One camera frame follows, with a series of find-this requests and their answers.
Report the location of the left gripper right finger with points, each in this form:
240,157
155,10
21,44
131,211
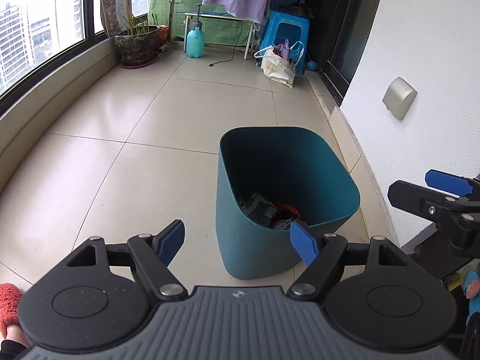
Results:
323,259

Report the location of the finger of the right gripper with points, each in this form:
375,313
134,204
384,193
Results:
415,199
453,184

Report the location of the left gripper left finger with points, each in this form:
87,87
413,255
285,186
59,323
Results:
151,255

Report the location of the purple white biscuit package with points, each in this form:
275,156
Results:
281,224

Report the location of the red mesh net bag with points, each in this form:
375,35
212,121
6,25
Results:
285,211

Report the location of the teal plastic trash bin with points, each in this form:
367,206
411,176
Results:
290,165

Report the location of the white snack wrapper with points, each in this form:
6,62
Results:
257,209

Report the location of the red fuzzy slipper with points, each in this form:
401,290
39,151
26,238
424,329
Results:
10,297

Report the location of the small blue ball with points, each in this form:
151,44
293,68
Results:
311,65

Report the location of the white tote bag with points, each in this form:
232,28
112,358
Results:
279,62

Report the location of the dark ceramic plant pot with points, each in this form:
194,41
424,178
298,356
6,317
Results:
137,48

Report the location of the blue plastic stool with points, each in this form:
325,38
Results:
281,27

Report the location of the small red flower pot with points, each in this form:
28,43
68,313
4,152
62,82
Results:
162,35

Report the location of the teal spray bottle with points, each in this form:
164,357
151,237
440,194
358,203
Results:
195,38

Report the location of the brown cardboard box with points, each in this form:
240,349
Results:
116,16

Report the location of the green checkered cloth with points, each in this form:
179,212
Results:
222,32

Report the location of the beige wall outlet cover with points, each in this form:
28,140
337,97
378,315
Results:
399,97

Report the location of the black window frame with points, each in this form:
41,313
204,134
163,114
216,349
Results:
38,36

